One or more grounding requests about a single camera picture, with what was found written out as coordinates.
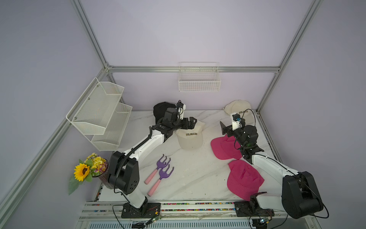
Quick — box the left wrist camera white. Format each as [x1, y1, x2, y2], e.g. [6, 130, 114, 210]
[176, 100, 186, 119]

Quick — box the dark glass flower vase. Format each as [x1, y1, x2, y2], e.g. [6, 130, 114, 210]
[98, 170, 113, 189]

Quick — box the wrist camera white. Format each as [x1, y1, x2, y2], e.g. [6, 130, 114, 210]
[176, 100, 186, 119]
[230, 113, 245, 131]

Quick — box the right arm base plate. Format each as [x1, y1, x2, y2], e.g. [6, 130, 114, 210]
[234, 192, 275, 217]

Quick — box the aluminium front rail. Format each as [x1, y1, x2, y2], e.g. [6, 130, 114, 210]
[76, 200, 321, 229]

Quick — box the white two-tier mesh shelf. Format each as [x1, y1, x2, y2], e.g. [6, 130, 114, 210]
[66, 78, 132, 151]

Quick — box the white wire wall basket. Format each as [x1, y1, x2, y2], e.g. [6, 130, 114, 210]
[178, 62, 221, 92]

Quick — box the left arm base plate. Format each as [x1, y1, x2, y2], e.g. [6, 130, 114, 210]
[121, 200, 161, 219]

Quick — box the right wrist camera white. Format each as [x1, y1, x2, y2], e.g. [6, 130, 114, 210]
[230, 113, 245, 131]

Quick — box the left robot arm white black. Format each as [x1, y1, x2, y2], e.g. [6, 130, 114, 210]
[108, 107, 198, 210]

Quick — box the purple pink garden fork lower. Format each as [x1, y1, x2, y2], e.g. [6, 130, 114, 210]
[147, 165, 174, 197]

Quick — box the black cap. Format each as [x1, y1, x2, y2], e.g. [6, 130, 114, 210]
[153, 102, 176, 124]

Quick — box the purple pink garden fork upper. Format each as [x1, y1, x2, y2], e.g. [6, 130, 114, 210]
[144, 154, 171, 184]

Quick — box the sunflower bouquet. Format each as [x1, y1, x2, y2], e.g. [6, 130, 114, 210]
[68, 153, 109, 195]

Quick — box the pink cap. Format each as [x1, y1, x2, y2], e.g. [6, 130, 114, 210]
[211, 135, 242, 160]
[227, 160, 265, 201]

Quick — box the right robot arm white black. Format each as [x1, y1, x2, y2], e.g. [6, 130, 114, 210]
[220, 119, 326, 219]

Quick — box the cream Colorado cap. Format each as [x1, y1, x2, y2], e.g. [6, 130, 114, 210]
[224, 100, 255, 125]
[175, 121, 205, 150]

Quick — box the purple pink garden fork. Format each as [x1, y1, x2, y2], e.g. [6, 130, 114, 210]
[147, 165, 174, 197]
[144, 154, 171, 184]

